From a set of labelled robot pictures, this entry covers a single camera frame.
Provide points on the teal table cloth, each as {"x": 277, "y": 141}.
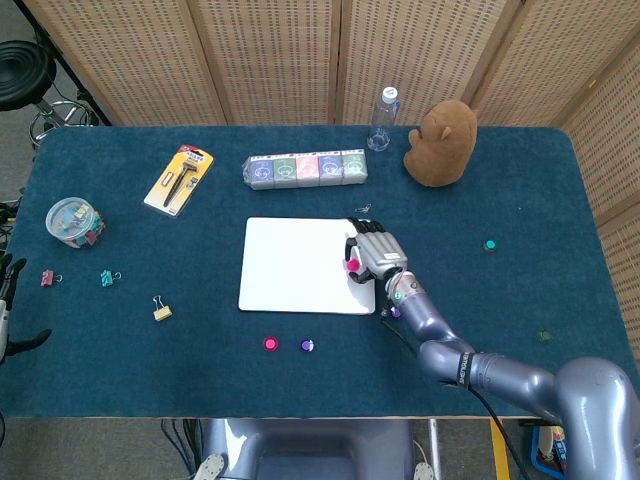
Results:
{"x": 150, "y": 375}

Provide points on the black diagonal pole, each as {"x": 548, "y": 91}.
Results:
{"x": 65, "y": 65}

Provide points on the teal round magnet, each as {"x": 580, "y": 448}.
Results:
{"x": 490, "y": 245}

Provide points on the yellow binder clip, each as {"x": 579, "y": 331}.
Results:
{"x": 161, "y": 313}

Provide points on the clear jar of binder clips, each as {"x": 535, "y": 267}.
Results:
{"x": 74, "y": 222}

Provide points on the razor in yellow blister pack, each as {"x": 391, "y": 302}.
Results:
{"x": 179, "y": 180}

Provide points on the brown plush toy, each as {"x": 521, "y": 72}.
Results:
{"x": 442, "y": 147}

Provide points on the white magnetic board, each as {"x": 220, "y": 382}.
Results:
{"x": 295, "y": 265}

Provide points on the purple round magnet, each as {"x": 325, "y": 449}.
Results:
{"x": 306, "y": 345}
{"x": 395, "y": 313}

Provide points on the black round stool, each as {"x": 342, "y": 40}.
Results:
{"x": 22, "y": 75}

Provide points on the silver paper clip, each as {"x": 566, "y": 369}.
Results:
{"x": 364, "y": 208}

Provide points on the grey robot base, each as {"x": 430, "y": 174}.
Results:
{"x": 310, "y": 450}

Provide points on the red round magnet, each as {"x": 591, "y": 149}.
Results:
{"x": 353, "y": 264}
{"x": 270, "y": 344}

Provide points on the blue box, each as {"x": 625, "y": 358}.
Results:
{"x": 545, "y": 450}

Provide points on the wrapped pack of pastel boxes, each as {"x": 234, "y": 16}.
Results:
{"x": 306, "y": 170}

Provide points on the clear plastic water bottle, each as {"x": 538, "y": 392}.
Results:
{"x": 384, "y": 120}

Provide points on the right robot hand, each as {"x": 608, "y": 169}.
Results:
{"x": 382, "y": 252}

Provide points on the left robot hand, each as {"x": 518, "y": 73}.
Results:
{"x": 4, "y": 322}

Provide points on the dark green round magnet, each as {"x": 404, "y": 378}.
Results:
{"x": 544, "y": 335}

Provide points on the pink binder clip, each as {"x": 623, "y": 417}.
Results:
{"x": 47, "y": 277}

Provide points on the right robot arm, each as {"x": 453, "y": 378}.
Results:
{"x": 500, "y": 375}

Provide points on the teal binder clip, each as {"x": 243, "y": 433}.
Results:
{"x": 106, "y": 278}

